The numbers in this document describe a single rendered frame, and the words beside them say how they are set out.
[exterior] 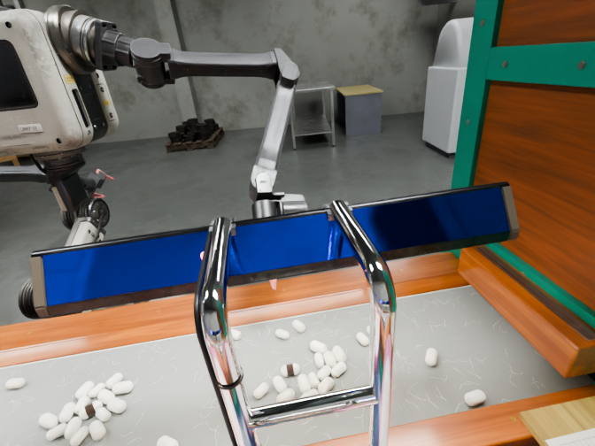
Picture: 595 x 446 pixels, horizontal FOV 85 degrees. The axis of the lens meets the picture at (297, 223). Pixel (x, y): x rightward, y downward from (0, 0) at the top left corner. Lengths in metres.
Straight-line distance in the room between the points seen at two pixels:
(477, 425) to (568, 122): 0.50
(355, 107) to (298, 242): 5.32
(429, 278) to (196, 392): 0.59
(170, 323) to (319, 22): 6.66
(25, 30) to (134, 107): 6.87
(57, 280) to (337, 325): 0.54
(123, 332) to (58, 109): 0.60
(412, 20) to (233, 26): 3.35
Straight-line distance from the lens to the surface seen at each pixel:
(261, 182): 0.76
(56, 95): 1.08
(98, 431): 0.73
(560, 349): 0.70
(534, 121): 0.75
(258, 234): 0.41
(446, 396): 0.69
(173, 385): 0.75
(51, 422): 0.80
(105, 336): 0.90
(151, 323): 0.87
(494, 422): 0.66
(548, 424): 0.67
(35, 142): 1.15
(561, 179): 0.72
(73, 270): 0.47
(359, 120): 5.73
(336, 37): 7.14
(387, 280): 0.30
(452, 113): 4.28
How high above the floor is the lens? 1.29
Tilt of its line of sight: 27 degrees down
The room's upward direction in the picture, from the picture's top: 6 degrees counter-clockwise
